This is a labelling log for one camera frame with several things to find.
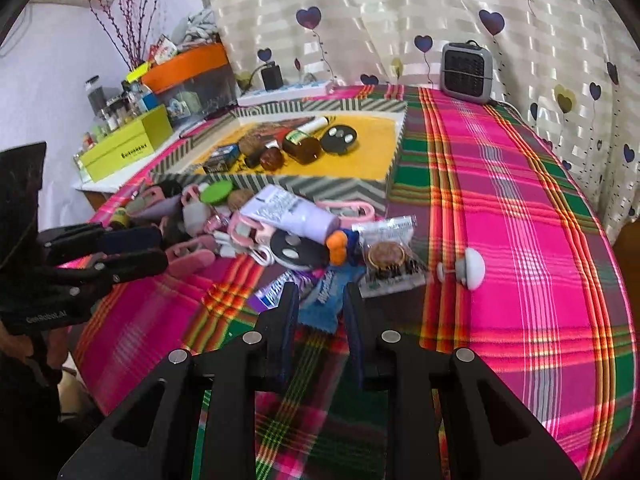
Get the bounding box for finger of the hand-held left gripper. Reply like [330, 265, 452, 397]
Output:
[42, 224, 164, 257]
[55, 248, 170, 307]

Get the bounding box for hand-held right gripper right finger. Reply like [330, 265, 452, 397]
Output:
[343, 282, 583, 480]

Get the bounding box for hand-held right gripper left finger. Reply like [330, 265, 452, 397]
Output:
[57, 281, 301, 480]

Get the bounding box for blue packet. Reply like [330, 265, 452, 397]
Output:
[299, 265, 366, 333]

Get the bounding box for small blue box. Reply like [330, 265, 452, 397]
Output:
[204, 144, 241, 173]

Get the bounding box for small red container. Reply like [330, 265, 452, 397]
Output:
[259, 146, 286, 172]

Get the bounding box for brown bottle with green label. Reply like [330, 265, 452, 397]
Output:
[282, 130, 322, 164]

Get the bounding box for black key fob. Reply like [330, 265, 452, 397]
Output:
[270, 232, 331, 268]
[320, 125, 360, 155]

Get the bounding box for striped tray with yellow bottom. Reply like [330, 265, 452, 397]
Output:
[150, 99, 408, 211]

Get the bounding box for small white tube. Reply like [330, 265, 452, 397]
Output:
[292, 115, 336, 136]

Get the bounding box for purple packet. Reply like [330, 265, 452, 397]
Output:
[254, 270, 301, 313]

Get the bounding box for pink slipper shaped item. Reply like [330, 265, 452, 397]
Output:
[165, 237, 217, 278]

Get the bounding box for small white bottle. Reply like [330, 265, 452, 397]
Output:
[182, 195, 208, 236]

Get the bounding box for clear snack packet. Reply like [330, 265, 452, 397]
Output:
[352, 215, 428, 291]

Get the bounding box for orange and blue toy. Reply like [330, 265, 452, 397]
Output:
[325, 230, 361, 266]

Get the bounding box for green round lid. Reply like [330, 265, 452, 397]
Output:
[200, 180, 233, 206]

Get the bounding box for green cardboard box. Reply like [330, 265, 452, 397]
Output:
[77, 105, 173, 183]

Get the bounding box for row of small bottles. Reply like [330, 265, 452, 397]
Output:
[75, 75, 153, 161]

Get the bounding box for large white lotion tube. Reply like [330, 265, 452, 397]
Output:
[240, 184, 341, 241]

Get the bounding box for pink carabiner clip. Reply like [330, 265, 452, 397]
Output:
[315, 200, 376, 222]

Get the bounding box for white suction hook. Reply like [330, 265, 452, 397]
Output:
[437, 247, 486, 291]

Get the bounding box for orange lidded clear storage box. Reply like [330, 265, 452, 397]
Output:
[141, 42, 238, 116]

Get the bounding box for colourful packets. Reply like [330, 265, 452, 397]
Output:
[147, 35, 181, 66]

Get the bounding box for pink plaid tablecloth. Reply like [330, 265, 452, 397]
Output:
[75, 84, 638, 480]

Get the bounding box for dried flower branches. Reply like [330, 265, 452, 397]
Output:
[82, 0, 171, 71]

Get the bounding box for white power strip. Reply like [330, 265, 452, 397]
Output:
[239, 80, 335, 107]

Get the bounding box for black charger adapter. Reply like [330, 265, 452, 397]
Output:
[261, 61, 284, 92]

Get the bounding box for grey cloth pile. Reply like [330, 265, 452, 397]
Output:
[180, 7, 218, 46]

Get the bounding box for small grey heater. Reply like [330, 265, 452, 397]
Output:
[441, 41, 493, 105]

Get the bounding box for white curtain with hearts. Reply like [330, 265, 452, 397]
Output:
[200, 0, 640, 246]

